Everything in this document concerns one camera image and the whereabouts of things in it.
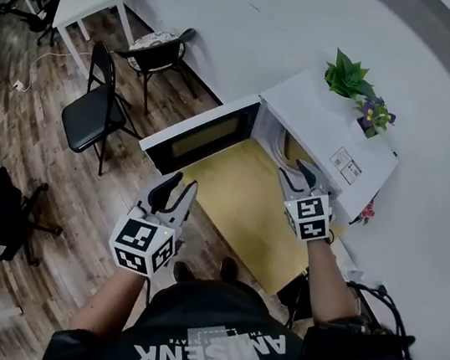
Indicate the white microwave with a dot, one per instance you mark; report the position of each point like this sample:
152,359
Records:
315,117

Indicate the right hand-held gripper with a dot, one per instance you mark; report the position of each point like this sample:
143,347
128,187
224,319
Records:
310,216

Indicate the person's left forearm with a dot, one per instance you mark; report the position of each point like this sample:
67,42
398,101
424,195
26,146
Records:
110,301

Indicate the person's right black shoe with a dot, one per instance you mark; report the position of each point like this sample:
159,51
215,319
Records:
229,269

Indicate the purple flower plant white pot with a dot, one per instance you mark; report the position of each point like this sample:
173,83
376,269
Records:
373,113

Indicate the pink flower plant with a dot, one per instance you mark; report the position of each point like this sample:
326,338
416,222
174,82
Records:
368,210

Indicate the green plant in white pot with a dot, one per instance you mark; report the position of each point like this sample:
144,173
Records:
347,77

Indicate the light wooden low table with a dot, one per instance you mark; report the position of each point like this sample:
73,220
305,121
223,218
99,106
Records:
244,220

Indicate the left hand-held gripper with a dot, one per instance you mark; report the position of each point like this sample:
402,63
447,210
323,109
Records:
137,241

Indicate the person's black printed shirt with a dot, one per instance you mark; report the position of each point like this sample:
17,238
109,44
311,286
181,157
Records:
199,340

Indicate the black chair with patterned cushion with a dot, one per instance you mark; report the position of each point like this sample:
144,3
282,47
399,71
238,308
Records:
157,45

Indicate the black folding chair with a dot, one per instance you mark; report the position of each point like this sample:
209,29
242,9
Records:
91,115

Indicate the black stool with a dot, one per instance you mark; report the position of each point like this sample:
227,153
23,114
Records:
295,296

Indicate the person's right forearm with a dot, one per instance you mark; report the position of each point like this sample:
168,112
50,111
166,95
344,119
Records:
329,284

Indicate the black reclined office chair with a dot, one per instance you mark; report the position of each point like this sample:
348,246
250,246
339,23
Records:
34,19

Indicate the person's black shoe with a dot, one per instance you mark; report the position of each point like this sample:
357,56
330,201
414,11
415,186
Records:
229,269
183,272

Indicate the person's left black shoe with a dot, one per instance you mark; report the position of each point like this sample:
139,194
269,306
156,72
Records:
183,272

